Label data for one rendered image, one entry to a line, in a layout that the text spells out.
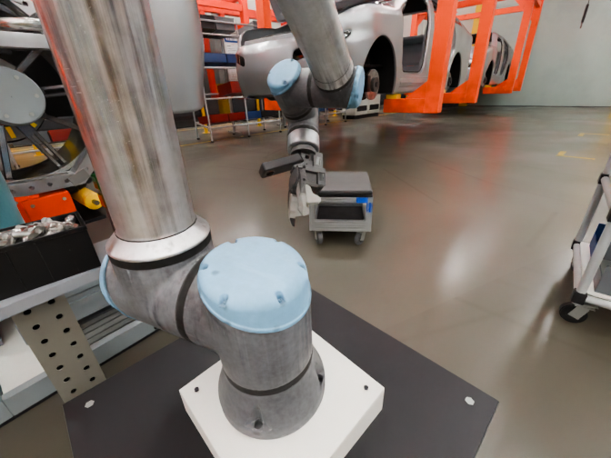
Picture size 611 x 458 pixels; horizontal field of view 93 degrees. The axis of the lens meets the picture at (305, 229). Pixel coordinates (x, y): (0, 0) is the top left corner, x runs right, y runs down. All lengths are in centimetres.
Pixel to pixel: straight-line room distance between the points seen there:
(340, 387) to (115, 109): 53
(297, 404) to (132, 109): 46
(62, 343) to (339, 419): 74
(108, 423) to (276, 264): 47
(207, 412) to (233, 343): 21
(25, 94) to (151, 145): 66
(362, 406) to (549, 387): 77
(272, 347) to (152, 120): 32
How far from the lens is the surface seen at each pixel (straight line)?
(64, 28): 42
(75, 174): 123
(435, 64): 399
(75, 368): 107
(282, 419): 53
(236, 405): 53
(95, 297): 140
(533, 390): 121
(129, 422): 72
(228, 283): 38
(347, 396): 59
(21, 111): 105
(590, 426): 121
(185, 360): 77
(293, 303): 38
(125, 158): 42
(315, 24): 58
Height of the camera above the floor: 84
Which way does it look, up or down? 26 degrees down
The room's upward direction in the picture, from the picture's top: 2 degrees counter-clockwise
